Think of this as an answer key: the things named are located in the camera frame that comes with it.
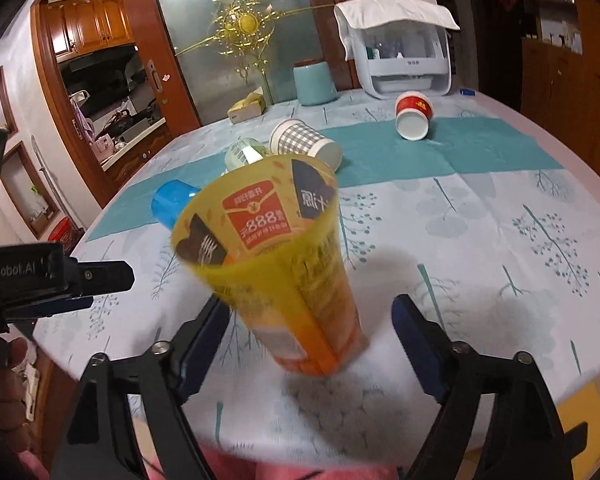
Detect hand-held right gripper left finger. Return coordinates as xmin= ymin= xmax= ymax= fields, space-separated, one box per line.
xmin=55 ymin=294 xmax=232 ymax=480

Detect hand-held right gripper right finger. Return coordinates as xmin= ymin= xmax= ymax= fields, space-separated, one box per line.
xmin=391 ymin=294 xmax=567 ymax=480

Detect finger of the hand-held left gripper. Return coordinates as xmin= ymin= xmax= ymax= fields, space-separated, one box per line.
xmin=2 ymin=260 xmax=136 ymax=318

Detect yellow orange paper cup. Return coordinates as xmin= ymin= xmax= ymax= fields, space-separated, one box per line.
xmin=173 ymin=155 xmax=370 ymax=377

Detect blue plastic cup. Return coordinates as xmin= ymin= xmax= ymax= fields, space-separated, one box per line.
xmin=151 ymin=180 xmax=202 ymax=233

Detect green white paper cup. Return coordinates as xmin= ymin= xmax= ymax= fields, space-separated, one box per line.
xmin=224 ymin=137 xmax=270 ymax=173

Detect grey checkered paper cup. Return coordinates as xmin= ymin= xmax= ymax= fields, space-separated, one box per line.
xmin=269 ymin=118 xmax=344 ymax=171

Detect red white paper cup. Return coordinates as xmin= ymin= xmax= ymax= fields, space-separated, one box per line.
xmin=395 ymin=91 xmax=434 ymax=141

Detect person's left hand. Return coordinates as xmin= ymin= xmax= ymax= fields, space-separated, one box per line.
xmin=0 ymin=332 xmax=36 ymax=480

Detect yellow stool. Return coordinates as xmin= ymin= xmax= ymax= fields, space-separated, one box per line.
xmin=555 ymin=375 xmax=600 ymax=480

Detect yellow tissue box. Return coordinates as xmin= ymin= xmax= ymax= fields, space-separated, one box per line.
xmin=227 ymin=87 xmax=267 ymax=124

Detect wooden kitchen cabinets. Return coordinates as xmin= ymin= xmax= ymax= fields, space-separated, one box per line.
xmin=45 ymin=0 xmax=136 ymax=58

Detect teal cylindrical container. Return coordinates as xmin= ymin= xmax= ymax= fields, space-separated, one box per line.
xmin=293 ymin=60 xmax=339 ymax=107

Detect frosted glass door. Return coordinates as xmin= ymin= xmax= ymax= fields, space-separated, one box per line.
xmin=147 ymin=0 xmax=338 ymax=128

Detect white countertop appliance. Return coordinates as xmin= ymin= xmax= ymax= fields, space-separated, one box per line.
xmin=334 ymin=0 xmax=461 ymax=100

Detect white cloth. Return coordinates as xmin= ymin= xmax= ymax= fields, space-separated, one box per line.
xmin=334 ymin=0 xmax=461 ymax=61

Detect wooden shelf unit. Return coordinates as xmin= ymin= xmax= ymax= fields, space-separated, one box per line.
xmin=507 ymin=0 xmax=586 ymax=58

